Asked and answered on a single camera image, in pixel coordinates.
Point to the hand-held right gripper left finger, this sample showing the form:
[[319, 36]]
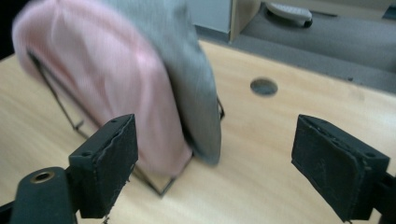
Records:
[[104, 168]]

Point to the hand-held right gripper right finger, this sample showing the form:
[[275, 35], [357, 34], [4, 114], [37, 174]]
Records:
[[333, 174]]

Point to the pink beanie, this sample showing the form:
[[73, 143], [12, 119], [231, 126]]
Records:
[[102, 84]]

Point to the grey beanie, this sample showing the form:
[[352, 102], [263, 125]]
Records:
[[190, 81]]

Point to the round grey table grommet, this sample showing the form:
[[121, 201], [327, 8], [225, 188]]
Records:
[[264, 87]]

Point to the grey object under desk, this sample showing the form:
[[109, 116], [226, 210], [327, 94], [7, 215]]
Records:
[[289, 13]]

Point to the white panel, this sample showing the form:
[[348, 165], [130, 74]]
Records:
[[211, 14]]

